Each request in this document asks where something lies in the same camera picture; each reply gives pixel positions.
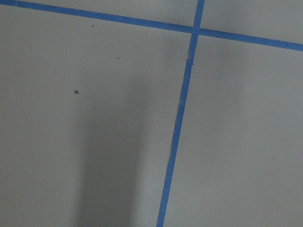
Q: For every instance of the long blue tape strip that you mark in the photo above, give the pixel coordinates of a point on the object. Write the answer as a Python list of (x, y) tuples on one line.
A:
[(180, 114)]

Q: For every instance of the crossing blue tape strip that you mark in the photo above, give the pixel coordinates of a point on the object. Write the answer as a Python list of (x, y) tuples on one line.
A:
[(154, 24)]

